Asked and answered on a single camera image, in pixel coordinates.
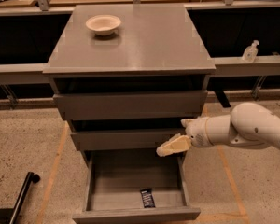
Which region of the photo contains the white paper bowl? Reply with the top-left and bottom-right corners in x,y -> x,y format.
86,15 -> 121,36

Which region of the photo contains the grey top drawer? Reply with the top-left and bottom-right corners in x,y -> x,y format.
53,91 -> 207,120

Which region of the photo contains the dark blue rxbar wrapper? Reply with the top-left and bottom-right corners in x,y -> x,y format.
140,188 -> 155,208

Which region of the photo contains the grey metal rail frame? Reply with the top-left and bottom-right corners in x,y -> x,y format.
0,5 -> 280,85

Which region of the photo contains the grey open bottom drawer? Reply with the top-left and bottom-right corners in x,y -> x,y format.
73,148 -> 200,224

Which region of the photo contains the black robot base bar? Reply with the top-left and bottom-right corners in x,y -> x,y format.
0,172 -> 40,224

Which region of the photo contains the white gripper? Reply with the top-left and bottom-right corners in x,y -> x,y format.
156,117 -> 212,157

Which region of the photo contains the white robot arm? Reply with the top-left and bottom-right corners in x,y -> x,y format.
156,103 -> 280,157

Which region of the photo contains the grey drawer cabinet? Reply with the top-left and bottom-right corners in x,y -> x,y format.
43,5 -> 215,160

